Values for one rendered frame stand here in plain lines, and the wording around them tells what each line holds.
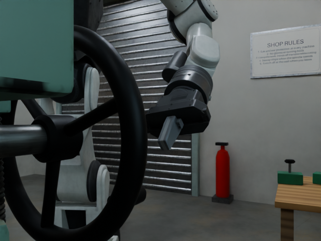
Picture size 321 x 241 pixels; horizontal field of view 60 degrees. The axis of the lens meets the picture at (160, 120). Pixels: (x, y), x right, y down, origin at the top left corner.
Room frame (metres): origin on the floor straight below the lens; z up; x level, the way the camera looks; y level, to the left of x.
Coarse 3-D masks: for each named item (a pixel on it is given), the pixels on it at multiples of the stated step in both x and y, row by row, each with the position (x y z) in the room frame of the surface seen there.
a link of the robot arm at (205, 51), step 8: (192, 40) 0.64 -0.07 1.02; (200, 40) 0.63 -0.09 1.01; (208, 40) 0.64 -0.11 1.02; (192, 48) 0.60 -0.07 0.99; (200, 48) 0.60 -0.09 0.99; (208, 48) 0.61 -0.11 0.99; (216, 48) 0.62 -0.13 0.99; (192, 56) 0.60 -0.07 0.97; (200, 56) 0.58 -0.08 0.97; (208, 56) 0.58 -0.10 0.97; (216, 56) 0.59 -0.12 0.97; (200, 64) 0.59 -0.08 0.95; (208, 64) 0.59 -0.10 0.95; (216, 64) 0.60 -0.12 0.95
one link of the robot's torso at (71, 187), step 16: (96, 80) 0.89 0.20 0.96; (96, 96) 0.89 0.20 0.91; (48, 112) 0.90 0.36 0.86; (64, 160) 0.91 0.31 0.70; (80, 160) 0.91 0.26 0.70; (96, 160) 0.99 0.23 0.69; (64, 176) 0.91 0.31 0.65; (80, 176) 0.90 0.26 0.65; (96, 176) 0.93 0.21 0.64; (64, 192) 0.92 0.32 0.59; (80, 192) 0.91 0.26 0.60
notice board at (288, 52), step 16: (272, 32) 2.72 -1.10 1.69; (288, 32) 2.66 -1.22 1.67; (304, 32) 2.60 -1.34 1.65; (320, 32) 2.54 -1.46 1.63; (256, 48) 2.79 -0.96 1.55; (272, 48) 2.72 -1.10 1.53; (288, 48) 2.66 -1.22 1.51; (304, 48) 2.60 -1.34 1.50; (320, 48) 2.54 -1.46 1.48; (256, 64) 2.79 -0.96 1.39; (272, 64) 2.72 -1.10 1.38; (288, 64) 2.66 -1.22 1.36; (304, 64) 2.60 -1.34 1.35; (320, 64) 2.54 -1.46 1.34
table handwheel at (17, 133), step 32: (96, 64) 0.31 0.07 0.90; (128, 96) 0.28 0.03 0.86; (0, 128) 0.29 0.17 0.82; (32, 128) 0.32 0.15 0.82; (64, 128) 0.34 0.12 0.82; (128, 128) 0.28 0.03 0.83; (128, 160) 0.28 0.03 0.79; (128, 192) 0.28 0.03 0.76; (32, 224) 0.37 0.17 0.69; (96, 224) 0.30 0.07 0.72
